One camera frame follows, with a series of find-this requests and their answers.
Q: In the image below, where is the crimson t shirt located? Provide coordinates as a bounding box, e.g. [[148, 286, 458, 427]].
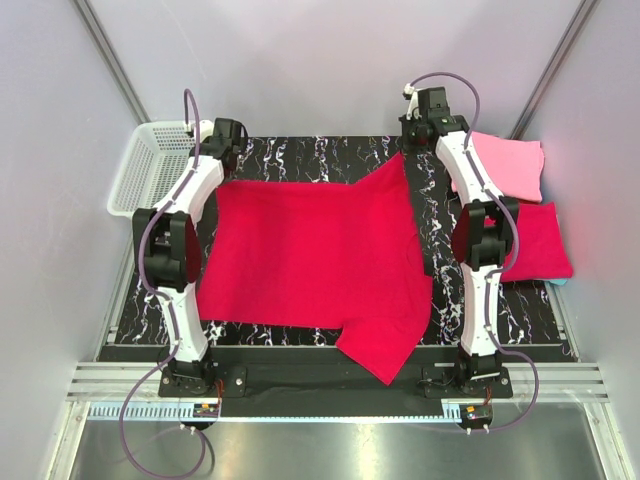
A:
[[501, 203, 574, 283], [196, 154, 432, 384]]

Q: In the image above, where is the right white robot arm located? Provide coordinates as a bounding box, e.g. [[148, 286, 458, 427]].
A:
[[400, 84, 519, 397]]

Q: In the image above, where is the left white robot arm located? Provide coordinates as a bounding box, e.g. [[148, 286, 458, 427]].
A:
[[132, 118, 248, 396]]

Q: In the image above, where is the white plastic basket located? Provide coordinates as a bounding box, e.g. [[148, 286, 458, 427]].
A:
[[107, 121, 224, 222]]

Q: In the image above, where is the folded pink t shirt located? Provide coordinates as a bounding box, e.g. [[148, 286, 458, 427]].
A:
[[471, 132, 545, 203]]

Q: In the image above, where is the black marble pattern mat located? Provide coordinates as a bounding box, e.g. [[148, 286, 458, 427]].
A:
[[98, 136, 576, 362]]

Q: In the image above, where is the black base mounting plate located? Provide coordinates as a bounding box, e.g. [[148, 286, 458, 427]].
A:
[[158, 344, 514, 419]]

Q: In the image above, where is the aluminium frame rail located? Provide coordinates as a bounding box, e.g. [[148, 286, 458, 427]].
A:
[[67, 362, 609, 403]]

